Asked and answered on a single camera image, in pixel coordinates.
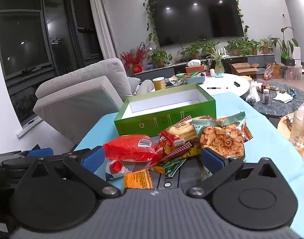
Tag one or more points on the black and green box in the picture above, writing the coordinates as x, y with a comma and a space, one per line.
287, 61

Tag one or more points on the small red white packet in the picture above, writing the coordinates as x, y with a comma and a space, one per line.
115, 168

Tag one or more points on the light blue basket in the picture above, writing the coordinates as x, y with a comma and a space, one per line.
195, 80

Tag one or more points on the green cardboard box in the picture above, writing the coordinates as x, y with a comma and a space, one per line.
166, 119

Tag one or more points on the white floor appliance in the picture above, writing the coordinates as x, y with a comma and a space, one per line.
298, 56

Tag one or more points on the glass jar with brown contents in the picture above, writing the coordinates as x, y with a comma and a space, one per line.
265, 97

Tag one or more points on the orange plastic bag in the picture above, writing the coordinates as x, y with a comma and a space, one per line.
267, 74

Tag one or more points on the small red box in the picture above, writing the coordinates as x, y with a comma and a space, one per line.
261, 86

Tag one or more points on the long rice cracker packet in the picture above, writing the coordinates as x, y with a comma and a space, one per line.
181, 132

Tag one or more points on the wooden round table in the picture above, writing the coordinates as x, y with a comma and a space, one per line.
282, 132

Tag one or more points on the grey pillow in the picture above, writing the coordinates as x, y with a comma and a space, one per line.
134, 86

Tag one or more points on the open brown cardboard box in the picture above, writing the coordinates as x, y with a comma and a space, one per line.
244, 70

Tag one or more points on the black wall television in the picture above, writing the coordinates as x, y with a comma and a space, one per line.
196, 17

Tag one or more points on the dark marble round table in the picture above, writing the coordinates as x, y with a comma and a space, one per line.
278, 108

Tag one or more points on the dark glass window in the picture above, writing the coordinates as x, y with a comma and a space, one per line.
25, 42

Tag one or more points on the heap of small wrappers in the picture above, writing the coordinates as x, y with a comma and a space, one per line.
175, 81

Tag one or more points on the red snack packet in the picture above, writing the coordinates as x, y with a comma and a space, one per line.
127, 149

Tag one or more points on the spider plant in glass vase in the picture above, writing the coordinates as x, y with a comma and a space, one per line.
219, 66

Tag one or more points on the tall leafy potted plant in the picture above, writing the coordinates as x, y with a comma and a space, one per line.
285, 43

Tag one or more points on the yellow can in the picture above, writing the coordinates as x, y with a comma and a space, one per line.
159, 84

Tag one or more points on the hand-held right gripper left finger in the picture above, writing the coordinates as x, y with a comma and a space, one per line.
93, 158

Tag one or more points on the white curtain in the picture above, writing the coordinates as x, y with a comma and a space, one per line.
102, 29

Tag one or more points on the yellow cardboard box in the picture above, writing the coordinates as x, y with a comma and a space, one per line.
276, 71

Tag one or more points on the clear plastic bag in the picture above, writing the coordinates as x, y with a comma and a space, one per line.
252, 94

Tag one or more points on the clear storage boxes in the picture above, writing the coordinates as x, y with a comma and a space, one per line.
290, 73

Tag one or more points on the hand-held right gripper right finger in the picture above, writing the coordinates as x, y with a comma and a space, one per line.
212, 159

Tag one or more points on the potted green plant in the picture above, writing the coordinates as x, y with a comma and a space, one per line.
233, 47
265, 47
250, 45
159, 57
210, 47
193, 51

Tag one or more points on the white cup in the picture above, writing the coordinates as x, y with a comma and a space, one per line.
212, 72

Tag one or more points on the glass mug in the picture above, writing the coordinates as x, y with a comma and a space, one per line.
300, 129

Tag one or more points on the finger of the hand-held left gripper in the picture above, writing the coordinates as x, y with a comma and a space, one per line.
40, 152

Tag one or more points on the green bowl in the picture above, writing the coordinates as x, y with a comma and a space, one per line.
180, 76

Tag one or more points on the white round table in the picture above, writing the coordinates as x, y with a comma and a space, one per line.
224, 82

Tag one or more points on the scattered blue candy wrappers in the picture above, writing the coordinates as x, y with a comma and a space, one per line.
287, 92

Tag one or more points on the white paper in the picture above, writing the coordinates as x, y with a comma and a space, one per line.
282, 97

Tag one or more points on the black pen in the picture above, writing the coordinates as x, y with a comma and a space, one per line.
216, 88

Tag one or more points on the yellow round stool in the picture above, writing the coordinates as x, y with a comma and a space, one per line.
247, 78

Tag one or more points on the red flower arrangement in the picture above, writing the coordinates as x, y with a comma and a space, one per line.
133, 57

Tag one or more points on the yellow green snack packet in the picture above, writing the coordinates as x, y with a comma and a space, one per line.
170, 168

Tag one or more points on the light grey sofa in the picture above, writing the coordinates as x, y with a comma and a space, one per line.
87, 79

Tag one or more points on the grey television console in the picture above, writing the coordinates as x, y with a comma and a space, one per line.
156, 71

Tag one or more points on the white router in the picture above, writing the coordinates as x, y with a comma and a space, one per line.
222, 51

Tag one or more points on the orange tissue box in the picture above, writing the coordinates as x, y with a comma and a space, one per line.
194, 68

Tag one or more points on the yellow crayfish snack packet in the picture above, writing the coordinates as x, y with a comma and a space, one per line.
181, 151

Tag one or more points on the small flat box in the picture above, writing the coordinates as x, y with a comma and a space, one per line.
274, 88

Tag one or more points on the orange snack packet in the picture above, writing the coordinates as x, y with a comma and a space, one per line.
138, 179

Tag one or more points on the plastic bag with food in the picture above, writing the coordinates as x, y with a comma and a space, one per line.
286, 120

